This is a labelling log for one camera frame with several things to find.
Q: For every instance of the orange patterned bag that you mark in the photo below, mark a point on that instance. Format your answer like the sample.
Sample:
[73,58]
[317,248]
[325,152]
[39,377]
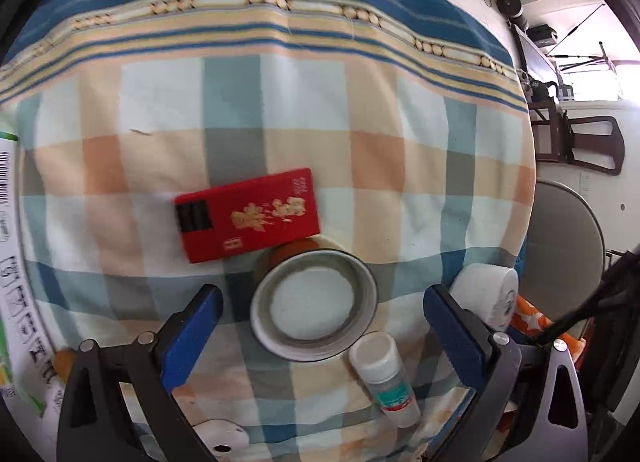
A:
[532,322]

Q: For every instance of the red box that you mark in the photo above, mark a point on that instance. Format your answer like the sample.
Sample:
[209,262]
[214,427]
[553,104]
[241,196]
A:
[270,222]

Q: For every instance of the checked blanket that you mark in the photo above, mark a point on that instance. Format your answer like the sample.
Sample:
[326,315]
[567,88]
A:
[150,107]

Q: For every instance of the round metal tin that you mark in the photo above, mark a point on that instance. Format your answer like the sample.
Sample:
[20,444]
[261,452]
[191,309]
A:
[310,302]

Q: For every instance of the white plastic gadget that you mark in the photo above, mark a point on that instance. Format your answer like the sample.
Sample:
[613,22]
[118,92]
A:
[220,434]

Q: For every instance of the small orange object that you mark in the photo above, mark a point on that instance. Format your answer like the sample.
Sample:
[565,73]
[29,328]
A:
[64,364]

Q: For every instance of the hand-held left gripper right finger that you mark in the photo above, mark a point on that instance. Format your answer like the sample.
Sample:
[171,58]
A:
[450,332]

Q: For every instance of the black heater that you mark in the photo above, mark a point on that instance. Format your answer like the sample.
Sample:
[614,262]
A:
[542,34]

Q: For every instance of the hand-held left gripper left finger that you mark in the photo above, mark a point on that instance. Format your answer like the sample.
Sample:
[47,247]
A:
[192,342]

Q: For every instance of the white round jar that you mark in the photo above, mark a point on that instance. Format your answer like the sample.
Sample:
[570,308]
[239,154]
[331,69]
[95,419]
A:
[480,292]

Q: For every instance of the cardboard box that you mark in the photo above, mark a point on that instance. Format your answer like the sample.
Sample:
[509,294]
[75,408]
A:
[20,292]

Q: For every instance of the grey folding chair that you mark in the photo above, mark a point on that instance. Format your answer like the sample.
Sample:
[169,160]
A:
[560,242]

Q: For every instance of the white pill bottle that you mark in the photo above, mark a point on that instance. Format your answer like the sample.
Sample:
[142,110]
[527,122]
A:
[385,372]

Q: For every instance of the dark wooden chair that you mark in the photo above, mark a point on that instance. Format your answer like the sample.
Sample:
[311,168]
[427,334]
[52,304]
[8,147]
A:
[595,142]

